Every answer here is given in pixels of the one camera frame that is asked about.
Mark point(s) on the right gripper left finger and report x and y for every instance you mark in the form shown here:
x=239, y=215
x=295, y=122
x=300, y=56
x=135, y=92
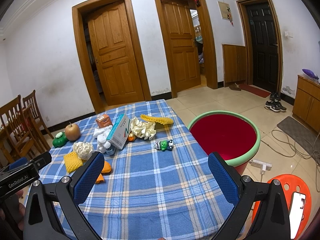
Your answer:
x=41, y=220

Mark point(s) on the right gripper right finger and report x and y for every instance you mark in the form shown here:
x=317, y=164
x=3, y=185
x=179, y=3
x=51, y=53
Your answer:
x=238, y=190

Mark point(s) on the yellow foam net piece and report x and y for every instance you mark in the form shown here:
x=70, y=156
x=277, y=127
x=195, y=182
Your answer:
x=72, y=162

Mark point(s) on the small paper ball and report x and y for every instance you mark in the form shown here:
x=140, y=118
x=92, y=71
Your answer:
x=83, y=150

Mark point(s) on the orange peel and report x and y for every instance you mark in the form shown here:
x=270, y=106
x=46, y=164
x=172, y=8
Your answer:
x=106, y=169

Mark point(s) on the white tissue wad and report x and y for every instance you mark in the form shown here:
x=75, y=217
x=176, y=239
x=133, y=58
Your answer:
x=101, y=134

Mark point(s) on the orange cardboard box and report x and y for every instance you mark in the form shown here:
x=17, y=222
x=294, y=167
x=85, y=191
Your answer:
x=103, y=120

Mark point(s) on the white teal medicine box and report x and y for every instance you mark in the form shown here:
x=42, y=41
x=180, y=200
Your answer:
x=120, y=132

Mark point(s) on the green striped toy figure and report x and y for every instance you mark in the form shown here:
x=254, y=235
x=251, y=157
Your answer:
x=164, y=145

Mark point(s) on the cream paper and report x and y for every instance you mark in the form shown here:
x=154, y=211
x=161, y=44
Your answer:
x=142, y=129

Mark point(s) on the person left hand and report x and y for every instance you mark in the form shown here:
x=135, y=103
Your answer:
x=14, y=209

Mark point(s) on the white smartphone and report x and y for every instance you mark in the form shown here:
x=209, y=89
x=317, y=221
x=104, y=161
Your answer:
x=296, y=213

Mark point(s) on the wooden chair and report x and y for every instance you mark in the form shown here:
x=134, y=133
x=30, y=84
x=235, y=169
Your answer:
x=20, y=133

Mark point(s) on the orange plastic stool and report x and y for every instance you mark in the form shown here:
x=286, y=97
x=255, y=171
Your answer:
x=285, y=194

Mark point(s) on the white power strip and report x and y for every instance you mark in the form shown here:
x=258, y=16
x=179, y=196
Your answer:
x=263, y=166

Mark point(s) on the green toy pepper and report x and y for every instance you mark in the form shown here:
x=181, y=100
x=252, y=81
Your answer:
x=60, y=140

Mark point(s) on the red apple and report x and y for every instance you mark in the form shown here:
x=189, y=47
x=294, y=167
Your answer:
x=72, y=132

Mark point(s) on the grey floor mat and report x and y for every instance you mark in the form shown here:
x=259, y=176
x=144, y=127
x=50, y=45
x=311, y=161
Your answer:
x=299, y=133

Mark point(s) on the red bin with green rim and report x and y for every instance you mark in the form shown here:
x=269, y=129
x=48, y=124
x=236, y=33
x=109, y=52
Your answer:
x=233, y=136

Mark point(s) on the black sneakers pair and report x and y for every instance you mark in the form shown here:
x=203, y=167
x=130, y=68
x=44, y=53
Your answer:
x=274, y=104

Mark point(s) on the wooden sideboard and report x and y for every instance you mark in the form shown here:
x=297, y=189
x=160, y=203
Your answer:
x=307, y=105

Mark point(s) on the blue plaid tablecloth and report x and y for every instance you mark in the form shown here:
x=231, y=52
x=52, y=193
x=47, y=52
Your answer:
x=151, y=193

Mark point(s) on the red door mat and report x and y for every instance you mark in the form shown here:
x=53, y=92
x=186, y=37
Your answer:
x=254, y=90

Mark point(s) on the brown slipper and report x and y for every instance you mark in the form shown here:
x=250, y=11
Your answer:
x=234, y=87

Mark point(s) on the left wooden door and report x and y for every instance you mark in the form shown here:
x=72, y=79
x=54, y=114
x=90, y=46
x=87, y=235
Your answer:
x=114, y=54

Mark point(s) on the wooden door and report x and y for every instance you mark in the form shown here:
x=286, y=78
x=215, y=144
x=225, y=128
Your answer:
x=114, y=54
x=182, y=44

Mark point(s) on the purple bag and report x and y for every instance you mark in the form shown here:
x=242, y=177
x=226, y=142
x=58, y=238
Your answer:
x=310, y=74

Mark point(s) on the wooden shoe cabinet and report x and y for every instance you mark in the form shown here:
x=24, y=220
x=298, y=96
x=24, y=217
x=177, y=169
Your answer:
x=234, y=64

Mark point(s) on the black entrance door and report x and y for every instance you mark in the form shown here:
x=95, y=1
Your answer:
x=264, y=46

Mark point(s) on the middle wooden door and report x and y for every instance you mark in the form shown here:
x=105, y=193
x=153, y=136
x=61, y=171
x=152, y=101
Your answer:
x=182, y=44

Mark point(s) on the wall electrical panel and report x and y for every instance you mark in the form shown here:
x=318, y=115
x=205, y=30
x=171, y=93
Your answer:
x=225, y=11

